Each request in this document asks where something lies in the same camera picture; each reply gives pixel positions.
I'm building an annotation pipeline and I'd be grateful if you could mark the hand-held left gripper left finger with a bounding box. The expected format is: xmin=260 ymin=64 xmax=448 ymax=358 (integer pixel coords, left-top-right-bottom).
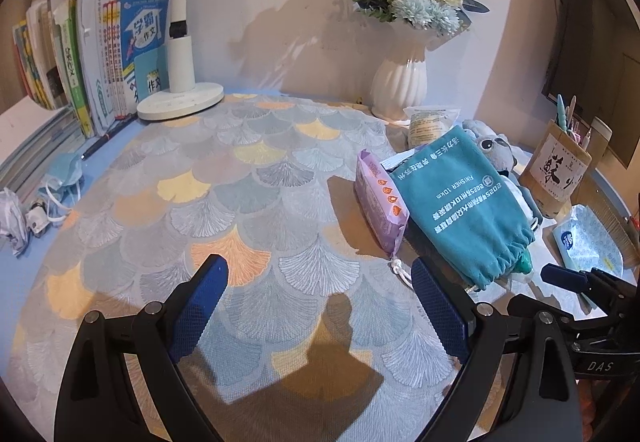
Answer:
xmin=54 ymin=253 xmax=231 ymax=442

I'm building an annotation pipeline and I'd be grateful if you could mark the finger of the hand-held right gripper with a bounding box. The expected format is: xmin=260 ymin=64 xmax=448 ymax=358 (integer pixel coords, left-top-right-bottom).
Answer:
xmin=541 ymin=263 xmax=592 ymax=294

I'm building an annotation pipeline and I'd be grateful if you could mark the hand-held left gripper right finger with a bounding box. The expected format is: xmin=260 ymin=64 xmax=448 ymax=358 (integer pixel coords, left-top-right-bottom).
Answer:
xmin=410 ymin=256 xmax=593 ymax=442

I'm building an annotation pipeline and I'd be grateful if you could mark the teal drawstring bag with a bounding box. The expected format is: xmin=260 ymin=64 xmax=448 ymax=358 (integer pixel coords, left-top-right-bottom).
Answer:
xmin=381 ymin=126 xmax=536 ymax=293

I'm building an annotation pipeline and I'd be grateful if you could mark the purple wet wipes pack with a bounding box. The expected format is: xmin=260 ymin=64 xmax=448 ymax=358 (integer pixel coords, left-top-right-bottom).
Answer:
xmin=354 ymin=149 xmax=411 ymax=257

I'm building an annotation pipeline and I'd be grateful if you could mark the clear plastic packet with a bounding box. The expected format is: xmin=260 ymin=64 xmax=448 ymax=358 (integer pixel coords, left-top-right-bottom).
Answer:
xmin=403 ymin=106 xmax=462 ymax=150

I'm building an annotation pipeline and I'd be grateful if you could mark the blue patterned tissue pack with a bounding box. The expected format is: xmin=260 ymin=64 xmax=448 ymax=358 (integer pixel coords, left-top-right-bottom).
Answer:
xmin=552 ymin=204 xmax=626 ymax=273

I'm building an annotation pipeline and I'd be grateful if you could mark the wooden comb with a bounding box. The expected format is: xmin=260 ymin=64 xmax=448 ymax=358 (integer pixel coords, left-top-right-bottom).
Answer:
xmin=592 ymin=197 xmax=640 ymax=267

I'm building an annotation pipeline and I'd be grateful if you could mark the bamboo pen holder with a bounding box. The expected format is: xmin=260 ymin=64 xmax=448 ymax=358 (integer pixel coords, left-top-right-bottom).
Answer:
xmin=518 ymin=118 xmax=593 ymax=220

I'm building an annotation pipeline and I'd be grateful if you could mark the fan-patterned round table mat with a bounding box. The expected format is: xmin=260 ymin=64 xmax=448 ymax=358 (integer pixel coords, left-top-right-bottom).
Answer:
xmin=0 ymin=93 xmax=621 ymax=442

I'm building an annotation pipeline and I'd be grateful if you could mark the small beige box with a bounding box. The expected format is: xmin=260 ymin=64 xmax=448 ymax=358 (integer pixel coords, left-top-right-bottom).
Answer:
xmin=590 ymin=117 xmax=613 ymax=173

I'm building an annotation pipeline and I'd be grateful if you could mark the grey plush toy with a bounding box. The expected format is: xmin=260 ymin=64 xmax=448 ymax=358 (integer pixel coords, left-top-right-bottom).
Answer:
xmin=461 ymin=119 xmax=543 ymax=223

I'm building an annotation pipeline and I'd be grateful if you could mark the black pen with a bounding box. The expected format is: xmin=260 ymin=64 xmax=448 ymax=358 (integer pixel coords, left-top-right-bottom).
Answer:
xmin=81 ymin=114 xmax=138 ymax=160

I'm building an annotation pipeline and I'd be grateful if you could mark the blue face mask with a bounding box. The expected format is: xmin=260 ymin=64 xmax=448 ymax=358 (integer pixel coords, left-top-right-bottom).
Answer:
xmin=42 ymin=153 xmax=86 ymax=225

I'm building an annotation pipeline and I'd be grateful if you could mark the crumpled white plastic wrapper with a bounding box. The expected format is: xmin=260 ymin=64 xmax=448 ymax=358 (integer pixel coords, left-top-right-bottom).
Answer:
xmin=0 ymin=188 xmax=30 ymax=257

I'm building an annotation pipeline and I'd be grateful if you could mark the stack of flat books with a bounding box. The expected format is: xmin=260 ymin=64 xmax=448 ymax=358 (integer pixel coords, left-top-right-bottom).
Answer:
xmin=0 ymin=106 xmax=86 ymax=193

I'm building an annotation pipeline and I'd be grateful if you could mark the white ribbed vase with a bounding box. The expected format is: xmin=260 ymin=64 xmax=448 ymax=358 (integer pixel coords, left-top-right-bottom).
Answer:
xmin=370 ymin=29 xmax=436 ymax=120

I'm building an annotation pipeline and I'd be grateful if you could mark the white desk lamp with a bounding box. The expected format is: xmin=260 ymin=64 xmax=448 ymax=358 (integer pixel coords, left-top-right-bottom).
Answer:
xmin=137 ymin=0 xmax=225 ymax=121

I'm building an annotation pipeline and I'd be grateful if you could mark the black monitor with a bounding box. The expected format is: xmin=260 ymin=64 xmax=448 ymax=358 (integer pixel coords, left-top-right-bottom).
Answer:
xmin=542 ymin=0 xmax=640 ymax=167

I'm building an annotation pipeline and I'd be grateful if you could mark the row of upright books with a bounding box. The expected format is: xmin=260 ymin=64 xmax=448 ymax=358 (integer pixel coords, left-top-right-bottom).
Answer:
xmin=12 ymin=0 xmax=171 ymax=137

